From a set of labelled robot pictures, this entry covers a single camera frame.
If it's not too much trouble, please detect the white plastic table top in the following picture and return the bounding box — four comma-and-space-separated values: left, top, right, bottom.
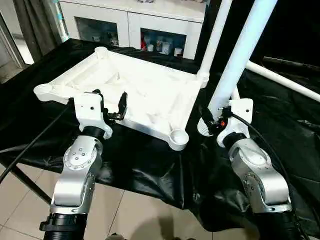
34, 46, 211, 152

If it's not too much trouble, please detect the white plastic table leg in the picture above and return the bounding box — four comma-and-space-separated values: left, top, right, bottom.
231, 87, 242, 101
196, 0, 233, 88
197, 0, 278, 137
245, 60, 320, 103

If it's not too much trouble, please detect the black plastic mat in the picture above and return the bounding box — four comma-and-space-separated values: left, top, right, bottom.
0, 39, 320, 236

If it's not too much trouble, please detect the light blue plastic item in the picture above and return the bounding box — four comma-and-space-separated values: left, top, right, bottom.
50, 0, 68, 41

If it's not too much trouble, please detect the white glass-door cabinet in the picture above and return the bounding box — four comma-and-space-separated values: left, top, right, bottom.
59, 0, 206, 60

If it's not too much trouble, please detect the grey curtain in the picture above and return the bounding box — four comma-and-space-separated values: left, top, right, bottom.
12, 0, 63, 56

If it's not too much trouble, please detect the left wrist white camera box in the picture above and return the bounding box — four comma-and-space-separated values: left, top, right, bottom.
73, 91, 108, 132

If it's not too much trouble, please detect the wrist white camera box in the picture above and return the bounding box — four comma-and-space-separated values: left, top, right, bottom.
220, 98, 254, 146
73, 91, 108, 132

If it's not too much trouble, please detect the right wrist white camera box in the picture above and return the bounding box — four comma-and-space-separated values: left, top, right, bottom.
220, 98, 254, 146

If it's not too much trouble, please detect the black metal table frame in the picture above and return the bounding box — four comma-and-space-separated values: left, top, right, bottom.
10, 165, 51, 206

